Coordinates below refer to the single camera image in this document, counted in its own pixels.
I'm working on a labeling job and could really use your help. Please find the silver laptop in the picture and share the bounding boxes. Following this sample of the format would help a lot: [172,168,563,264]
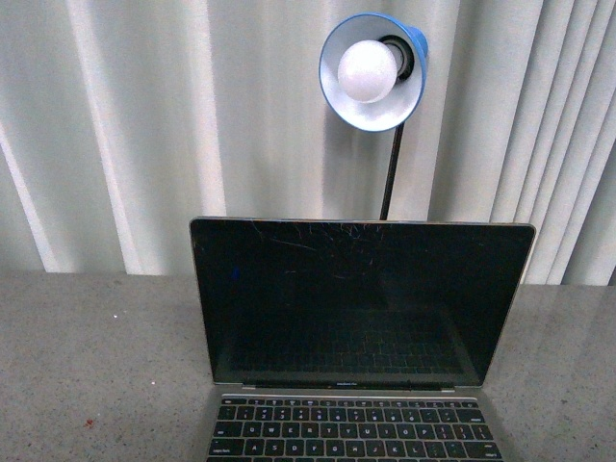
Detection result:
[190,218,535,461]

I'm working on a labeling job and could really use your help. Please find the white light bulb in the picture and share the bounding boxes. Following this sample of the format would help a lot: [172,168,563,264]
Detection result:
[338,40,398,103]

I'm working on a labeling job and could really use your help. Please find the blue desk lamp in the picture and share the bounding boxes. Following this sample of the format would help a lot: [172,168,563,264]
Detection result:
[319,12,428,220]

